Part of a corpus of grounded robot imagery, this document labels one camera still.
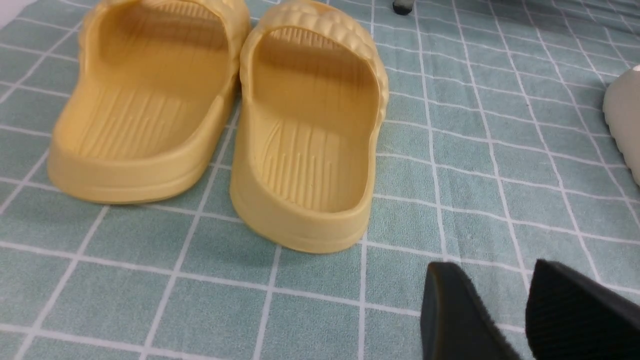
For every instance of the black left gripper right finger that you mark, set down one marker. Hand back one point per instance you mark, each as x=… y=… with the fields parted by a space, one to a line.
x=569 y=316

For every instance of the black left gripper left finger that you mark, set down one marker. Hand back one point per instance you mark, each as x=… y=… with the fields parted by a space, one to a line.
x=454 y=322

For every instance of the stainless steel shoe rack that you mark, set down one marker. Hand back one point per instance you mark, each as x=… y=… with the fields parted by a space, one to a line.
x=403 y=7

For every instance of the green checkered floor cloth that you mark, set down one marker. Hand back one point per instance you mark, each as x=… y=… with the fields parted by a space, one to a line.
x=494 y=153

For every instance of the left cream rubber slipper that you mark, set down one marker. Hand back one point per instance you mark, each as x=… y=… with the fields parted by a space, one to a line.
x=621 y=109

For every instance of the right yellow rubber slipper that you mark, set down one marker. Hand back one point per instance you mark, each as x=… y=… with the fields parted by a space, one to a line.
x=314 y=98

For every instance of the yellow rubber slipper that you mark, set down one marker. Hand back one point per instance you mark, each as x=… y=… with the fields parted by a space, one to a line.
x=314 y=98
x=157 y=82

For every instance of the left yellow rubber slipper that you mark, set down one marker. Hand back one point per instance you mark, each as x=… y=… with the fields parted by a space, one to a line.
x=157 y=82

